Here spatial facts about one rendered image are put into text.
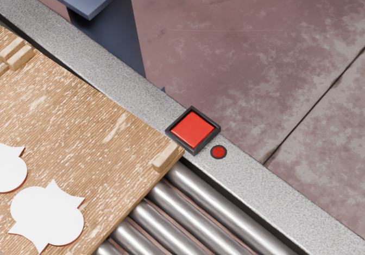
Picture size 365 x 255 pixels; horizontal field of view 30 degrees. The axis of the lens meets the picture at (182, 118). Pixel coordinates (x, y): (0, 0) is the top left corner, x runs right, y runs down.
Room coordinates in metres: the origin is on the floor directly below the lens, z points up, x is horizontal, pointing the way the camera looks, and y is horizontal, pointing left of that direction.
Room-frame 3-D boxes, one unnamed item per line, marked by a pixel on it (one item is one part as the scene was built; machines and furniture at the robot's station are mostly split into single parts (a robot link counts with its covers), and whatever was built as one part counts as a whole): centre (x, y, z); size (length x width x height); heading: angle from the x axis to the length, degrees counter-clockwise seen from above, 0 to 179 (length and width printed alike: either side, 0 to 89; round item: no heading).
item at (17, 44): (0.94, 0.33, 0.95); 0.06 x 0.02 x 0.03; 135
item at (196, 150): (0.70, -0.02, 0.92); 0.08 x 0.08 x 0.02; 41
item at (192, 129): (0.70, -0.02, 0.92); 0.06 x 0.06 x 0.01; 41
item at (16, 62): (0.92, 0.31, 0.95); 0.06 x 0.02 x 0.03; 134
